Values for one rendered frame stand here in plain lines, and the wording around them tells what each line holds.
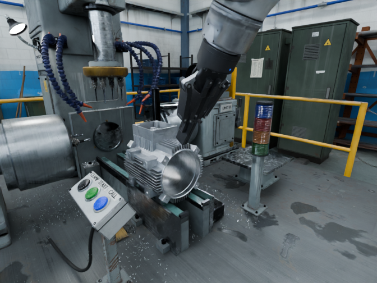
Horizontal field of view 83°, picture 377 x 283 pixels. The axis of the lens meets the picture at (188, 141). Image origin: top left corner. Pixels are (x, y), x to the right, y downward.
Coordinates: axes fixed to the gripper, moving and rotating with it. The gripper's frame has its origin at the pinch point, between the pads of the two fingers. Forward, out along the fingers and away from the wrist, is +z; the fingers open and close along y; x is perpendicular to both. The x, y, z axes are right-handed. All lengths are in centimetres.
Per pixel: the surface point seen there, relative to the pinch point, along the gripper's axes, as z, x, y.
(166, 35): 170, -563, -406
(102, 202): 9.5, 5.3, 20.8
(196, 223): 32.4, 12.3, -9.3
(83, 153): 51, -45, 7
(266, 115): -0.5, 1.2, -34.0
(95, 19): -1, -64, -1
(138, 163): 21.2, -9.3, 3.1
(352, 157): 61, 27, -231
